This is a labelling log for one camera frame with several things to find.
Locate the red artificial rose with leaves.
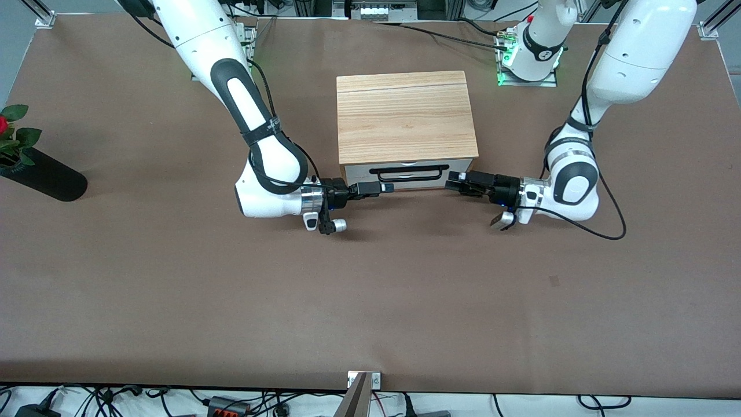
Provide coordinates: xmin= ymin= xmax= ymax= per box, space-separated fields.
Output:
xmin=0 ymin=104 xmax=42 ymax=169

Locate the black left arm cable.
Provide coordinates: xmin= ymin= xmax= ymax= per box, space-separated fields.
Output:
xmin=512 ymin=0 xmax=627 ymax=240

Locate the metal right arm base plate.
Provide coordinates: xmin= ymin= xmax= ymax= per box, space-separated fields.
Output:
xmin=243 ymin=23 xmax=258 ymax=76

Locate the black cylindrical vase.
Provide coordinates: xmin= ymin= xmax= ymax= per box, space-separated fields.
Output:
xmin=0 ymin=147 xmax=88 ymax=202

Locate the aluminium frame corner post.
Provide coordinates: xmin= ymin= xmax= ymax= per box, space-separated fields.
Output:
xmin=23 ymin=0 xmax=56 ymax=28
xmin=698 ymin=0 xmax=741 ymax=40

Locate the black plug with cable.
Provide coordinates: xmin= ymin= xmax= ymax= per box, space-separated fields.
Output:
xmin=402 ymin=394 xmax=452 ymax=417

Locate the black power adapter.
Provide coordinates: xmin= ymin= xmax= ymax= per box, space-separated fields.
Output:
xmin=14 ymin=403 xmax=61 ymax=417

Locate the black box with orange connectors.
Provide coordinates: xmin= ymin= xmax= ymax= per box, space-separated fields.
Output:
xmin=208 ymin=396 xmax=251 ymax=417

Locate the white power strip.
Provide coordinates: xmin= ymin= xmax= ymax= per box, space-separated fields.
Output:
xmin=350 ymin=0 xmax=419 ymax=23

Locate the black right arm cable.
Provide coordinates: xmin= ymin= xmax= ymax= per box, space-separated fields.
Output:
xmin=124 ymin=9 xmax=325 ymax=197

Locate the black cable across table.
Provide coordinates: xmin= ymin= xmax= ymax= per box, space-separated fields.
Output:
xmin=373 ymin=20 xmax=510 ymax=52

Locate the slanted camera mount beam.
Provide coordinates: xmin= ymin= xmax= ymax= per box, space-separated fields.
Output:
xmin=333 ymin=372 xmax=371 ymax=417

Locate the looped black floor cable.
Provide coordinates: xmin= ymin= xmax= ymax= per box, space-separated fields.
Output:
xmin=579 ymin=396 xmax=632 ymax=411

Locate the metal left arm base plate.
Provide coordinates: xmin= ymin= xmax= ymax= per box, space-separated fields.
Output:
xmin=496 ymin=26 xmax=559 ymax=87

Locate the small metal edge bracket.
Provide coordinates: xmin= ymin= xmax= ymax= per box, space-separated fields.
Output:
xmin=347 ymin=371 xmax=381 ymax=390

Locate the white-front drawer with black handle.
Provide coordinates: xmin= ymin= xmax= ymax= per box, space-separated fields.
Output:
xmin=346 ymin=158 xmax=475 ymax=191

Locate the light wooden drawer cabinet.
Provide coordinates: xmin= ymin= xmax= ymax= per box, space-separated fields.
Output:
xmin=336 ymin=71 xmax=480 ymax=183

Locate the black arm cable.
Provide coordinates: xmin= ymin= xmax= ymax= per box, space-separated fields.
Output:
xmin=124 ymin=9 xmax=325 ymax=197
xmin=512 ymin=0 xmax=627 ymax=240

